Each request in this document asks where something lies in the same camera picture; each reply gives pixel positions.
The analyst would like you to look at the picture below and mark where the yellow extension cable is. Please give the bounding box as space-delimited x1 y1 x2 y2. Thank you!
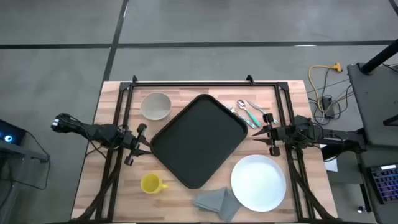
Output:
307 62 343 105

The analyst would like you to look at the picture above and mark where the black computer with blue light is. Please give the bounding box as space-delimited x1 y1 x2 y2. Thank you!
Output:
0 119 27 146

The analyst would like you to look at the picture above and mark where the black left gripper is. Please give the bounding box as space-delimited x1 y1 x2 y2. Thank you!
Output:
119 123 154 166

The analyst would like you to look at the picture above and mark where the black power adapter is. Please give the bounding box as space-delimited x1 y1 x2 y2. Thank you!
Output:
321 95 336 118

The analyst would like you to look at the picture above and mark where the black plastic serving tray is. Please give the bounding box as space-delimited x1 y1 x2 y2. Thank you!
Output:
150 93 249 190

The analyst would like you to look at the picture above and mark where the backlit black keyboard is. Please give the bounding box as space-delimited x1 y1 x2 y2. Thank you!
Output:
369 164 398 205

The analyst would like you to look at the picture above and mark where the fork with striped handle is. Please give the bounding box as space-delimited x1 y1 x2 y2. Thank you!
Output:
228 105 257 130

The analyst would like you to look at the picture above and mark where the black pole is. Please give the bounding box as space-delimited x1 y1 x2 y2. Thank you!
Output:
359 39 398 75

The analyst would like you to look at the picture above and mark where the beige bowl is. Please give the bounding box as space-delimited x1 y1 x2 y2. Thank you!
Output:
140 91 172 121

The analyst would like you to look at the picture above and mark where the black cable tangle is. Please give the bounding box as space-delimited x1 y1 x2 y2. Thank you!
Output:
306 63 357 126

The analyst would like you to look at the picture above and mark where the knife with striped handle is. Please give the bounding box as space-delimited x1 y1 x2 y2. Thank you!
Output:
245 99 279 124

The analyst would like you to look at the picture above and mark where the black desk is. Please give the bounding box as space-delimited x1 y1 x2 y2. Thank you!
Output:
346 62 398 147
357 148 398 224

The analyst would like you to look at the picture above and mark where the grey metal table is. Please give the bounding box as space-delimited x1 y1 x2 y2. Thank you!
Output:
0 139 51 224

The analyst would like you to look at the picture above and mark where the white paper sheet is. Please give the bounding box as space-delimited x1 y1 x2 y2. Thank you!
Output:
323 144 339 173

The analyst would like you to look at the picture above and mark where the yellow mug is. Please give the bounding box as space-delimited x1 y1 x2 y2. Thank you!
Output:
140 173 170 195

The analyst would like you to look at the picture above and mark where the spoon with teal handle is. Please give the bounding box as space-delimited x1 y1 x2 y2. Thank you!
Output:
237 99 263 128

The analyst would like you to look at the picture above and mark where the grey cloth napkin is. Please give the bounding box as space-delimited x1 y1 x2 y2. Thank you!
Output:
192 187 243 223

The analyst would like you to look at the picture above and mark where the black metal rig frame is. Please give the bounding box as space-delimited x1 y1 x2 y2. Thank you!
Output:
72 74 338 223

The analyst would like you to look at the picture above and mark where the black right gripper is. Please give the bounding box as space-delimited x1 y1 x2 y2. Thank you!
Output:
251 113 295 157

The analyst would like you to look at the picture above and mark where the white round plate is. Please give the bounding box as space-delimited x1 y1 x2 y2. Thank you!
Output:
230 154 287 213

